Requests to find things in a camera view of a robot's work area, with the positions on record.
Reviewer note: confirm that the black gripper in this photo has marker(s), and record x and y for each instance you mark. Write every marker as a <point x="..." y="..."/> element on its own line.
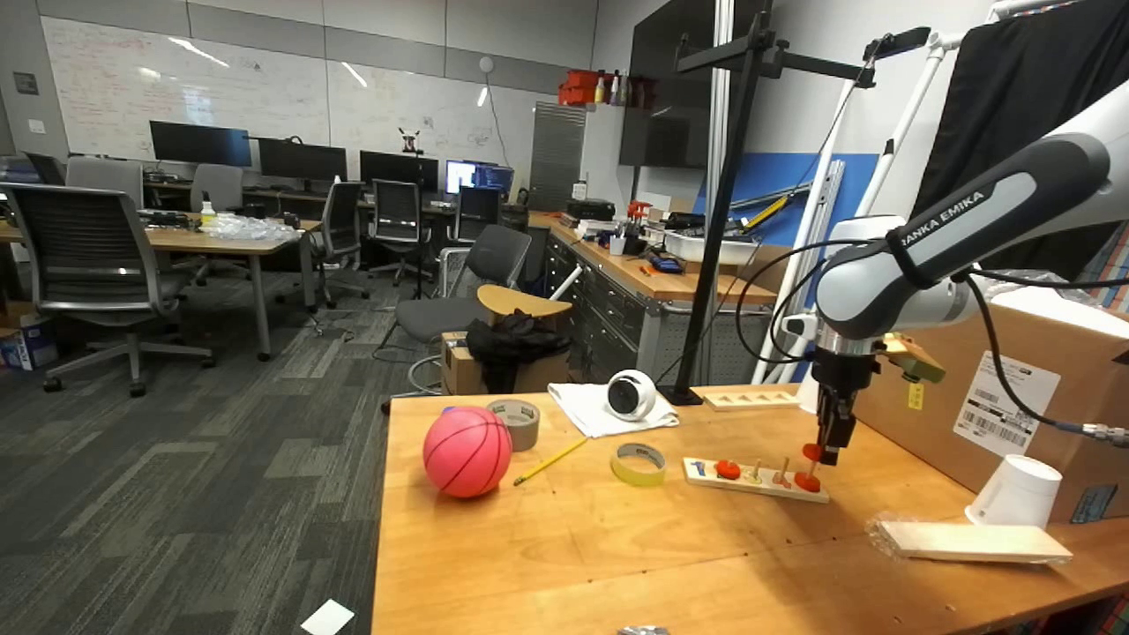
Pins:
<point x="840" y="384"/>

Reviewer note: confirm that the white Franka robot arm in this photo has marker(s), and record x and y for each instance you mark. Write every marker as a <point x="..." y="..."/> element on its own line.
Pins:
<point x="974" y="222"/>

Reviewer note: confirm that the white peg board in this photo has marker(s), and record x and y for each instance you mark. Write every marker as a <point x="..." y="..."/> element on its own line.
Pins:
<point x="763" y="480"/>

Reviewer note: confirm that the long wooden slotted strip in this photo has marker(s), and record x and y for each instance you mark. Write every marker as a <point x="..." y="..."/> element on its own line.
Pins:
<point x="746" y="397"/>

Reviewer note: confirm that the white foam board in plastic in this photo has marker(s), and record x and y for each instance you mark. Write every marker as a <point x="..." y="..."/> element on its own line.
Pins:
<point x="974" y="540"/>

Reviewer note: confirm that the white paper cup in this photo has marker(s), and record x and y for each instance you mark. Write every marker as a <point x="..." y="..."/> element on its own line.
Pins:
<point x="1017" y="492"/>

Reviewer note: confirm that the yellow-green tape roll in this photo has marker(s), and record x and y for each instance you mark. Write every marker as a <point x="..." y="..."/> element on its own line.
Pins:
<point x="638" y="476"/>

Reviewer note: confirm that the white mug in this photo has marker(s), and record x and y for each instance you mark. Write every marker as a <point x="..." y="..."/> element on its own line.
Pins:
<point x="632" y="397"/>

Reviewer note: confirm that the white plastic bin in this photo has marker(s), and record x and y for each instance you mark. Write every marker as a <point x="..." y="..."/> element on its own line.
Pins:
<point x="710" y="250"/>

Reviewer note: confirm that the black pole stand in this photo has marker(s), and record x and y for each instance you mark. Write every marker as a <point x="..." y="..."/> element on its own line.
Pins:
<point x="719" y="233"/>

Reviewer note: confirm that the wooden top workbench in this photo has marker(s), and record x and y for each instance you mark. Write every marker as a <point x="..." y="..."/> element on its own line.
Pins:
<point x="638" y="284"/>

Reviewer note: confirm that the white paper sheet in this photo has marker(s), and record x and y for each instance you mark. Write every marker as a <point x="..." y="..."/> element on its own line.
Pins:
<point x="584" y="411"/>

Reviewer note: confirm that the large cardboard box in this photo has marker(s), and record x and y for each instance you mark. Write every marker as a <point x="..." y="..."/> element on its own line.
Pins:
<point x="1097" y="389"/>

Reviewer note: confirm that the white tripod stand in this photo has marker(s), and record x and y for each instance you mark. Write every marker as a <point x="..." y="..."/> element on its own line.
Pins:
<point x="840" y="153"/>

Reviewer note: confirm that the yellow pencil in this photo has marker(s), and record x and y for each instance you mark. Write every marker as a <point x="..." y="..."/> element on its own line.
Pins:
<point x="551" y="462"/>

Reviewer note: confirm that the black bag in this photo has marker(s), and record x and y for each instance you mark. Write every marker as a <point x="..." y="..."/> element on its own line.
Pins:
<point x="518" y="341"/>

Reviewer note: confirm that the round wooden stool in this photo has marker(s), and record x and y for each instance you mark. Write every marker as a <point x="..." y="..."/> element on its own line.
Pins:
<point x="524" y="302"/>

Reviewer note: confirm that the pink toy basketball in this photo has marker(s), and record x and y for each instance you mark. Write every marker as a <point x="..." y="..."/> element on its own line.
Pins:
<point x="469" y="452"/>

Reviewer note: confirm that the grey padded chair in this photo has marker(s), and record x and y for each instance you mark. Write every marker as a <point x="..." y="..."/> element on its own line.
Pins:
<point x="500" y="252"/>

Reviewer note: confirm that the small cardboard box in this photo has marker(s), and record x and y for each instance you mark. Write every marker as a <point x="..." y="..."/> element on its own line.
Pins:
<point x="459" y="368"/>

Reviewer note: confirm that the grey metal cabinet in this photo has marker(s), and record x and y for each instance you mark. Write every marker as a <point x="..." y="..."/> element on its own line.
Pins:
<point x="555" y="159"/>

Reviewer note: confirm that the black curtain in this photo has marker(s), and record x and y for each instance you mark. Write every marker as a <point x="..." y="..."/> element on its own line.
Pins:
<point x="1026" y="72"/>

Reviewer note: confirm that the red bag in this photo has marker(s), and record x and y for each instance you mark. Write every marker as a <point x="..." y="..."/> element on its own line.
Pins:
<point x="579" y="88"/>

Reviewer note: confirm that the blue lit screen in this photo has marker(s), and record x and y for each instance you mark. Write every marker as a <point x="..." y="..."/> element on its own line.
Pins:
<point x="480" y="177"/>

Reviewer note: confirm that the black office chair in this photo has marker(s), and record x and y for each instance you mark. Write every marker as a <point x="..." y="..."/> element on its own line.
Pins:
<point x="340" y="222"/>
<point x="396" y="213"/>

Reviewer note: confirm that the black computer monitor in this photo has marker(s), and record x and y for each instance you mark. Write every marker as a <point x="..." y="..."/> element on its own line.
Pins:
<point x="396" y="170"/>
<point x="201" y="143"/>
<point x="302" y="159"/>

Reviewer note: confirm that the white paper scrap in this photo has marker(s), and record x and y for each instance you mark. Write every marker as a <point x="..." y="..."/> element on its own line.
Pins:
<point x="325" y="619"/>

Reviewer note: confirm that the wooden office desk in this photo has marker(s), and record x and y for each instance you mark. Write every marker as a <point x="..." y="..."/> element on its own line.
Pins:
<point x="224" y="240"/>

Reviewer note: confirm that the small clear bottle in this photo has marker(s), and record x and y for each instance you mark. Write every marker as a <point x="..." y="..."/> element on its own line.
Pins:
<point x="205" y="215"/>

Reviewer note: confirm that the grey mesh office chair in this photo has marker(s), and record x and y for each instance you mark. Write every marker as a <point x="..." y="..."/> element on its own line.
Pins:
<point x="84" y="252"/>

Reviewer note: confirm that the yellow wrist camera mount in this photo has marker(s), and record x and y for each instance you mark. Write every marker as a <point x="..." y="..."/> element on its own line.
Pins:
<point x="916" y="358"/>

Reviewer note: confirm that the grey duct tape roll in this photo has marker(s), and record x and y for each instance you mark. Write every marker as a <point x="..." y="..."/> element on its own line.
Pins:
<point x="518" y="429"/>

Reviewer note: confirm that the black wall panel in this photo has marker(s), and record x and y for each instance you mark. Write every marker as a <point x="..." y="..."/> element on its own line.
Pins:
<point x="672" y="106"/>

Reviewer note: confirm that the wall whiteboard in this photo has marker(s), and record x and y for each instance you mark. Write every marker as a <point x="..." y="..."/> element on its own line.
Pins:
<point x="235" y="83"/>

